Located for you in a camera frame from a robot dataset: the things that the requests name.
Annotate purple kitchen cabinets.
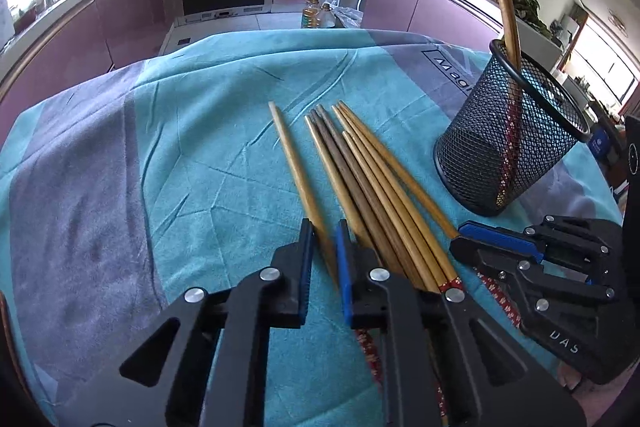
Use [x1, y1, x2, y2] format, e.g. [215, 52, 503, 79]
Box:
[0, 0, 503, 122]

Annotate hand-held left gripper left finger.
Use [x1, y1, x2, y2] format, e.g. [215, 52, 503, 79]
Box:
[52, 217, 316, 427]

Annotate black mesh utensil holder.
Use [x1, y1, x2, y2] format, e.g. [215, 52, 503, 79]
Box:
[434, 39, 592, 217]

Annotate clear plastic bag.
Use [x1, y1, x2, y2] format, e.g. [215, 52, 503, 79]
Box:
[332, 7, 364, 30]

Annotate yellow oil bottle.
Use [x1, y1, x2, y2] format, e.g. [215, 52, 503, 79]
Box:
[301, 0, 321, 29]

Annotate teal and grey tablecloth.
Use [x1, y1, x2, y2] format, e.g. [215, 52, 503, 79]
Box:
[0, 29, 626, 427]

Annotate blue bag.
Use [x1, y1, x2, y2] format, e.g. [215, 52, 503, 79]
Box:
[586, 127, 614, 158]

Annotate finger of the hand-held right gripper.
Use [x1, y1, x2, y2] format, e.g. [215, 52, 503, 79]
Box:
[457, 214, 622, 282]
[449, 237, 619, 329]

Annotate green potted plant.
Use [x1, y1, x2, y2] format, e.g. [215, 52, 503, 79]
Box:
[510, 0, 552, 38]

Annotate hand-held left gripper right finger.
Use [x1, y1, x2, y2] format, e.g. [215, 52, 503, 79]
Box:
[335, 219, 586, 427]

